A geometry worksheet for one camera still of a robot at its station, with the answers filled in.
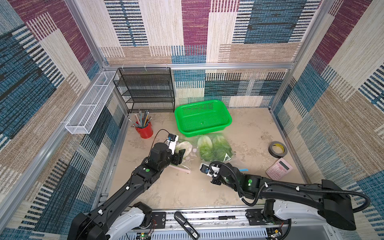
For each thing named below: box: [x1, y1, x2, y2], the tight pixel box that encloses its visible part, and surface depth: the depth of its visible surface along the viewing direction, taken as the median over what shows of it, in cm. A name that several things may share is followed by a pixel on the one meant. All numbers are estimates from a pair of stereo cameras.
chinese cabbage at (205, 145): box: [197, 135, 215, 162], surface depth 93 cm
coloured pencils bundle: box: [128, 109, 153, 128], surface depth 101 cm
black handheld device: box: [174, 211, 200, 240], surface depth 69 cm
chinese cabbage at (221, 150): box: [211, 134, 233, 162], surface depth 91 cm
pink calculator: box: [265, 157, 294, 181], surface depth 90 cm
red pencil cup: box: [135, 121, 154, 139], surface depth 104 cm
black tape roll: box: [268, 141, 288, 159], surface depth 96 cm
